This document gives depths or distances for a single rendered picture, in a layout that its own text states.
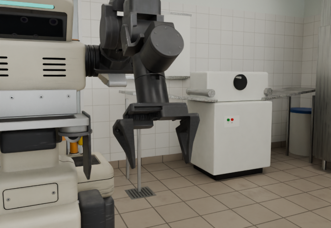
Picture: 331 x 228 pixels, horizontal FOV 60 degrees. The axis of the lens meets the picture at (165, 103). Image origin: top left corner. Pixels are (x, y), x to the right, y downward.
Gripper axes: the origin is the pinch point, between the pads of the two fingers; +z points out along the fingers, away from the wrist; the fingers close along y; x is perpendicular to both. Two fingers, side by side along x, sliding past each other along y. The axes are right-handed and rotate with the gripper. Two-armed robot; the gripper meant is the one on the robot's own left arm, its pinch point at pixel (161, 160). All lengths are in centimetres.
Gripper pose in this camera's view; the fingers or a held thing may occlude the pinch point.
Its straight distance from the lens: 48.9
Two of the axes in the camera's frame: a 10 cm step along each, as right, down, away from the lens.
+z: 1.4, 9.3, -3.3
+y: 9.3, -0.1, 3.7
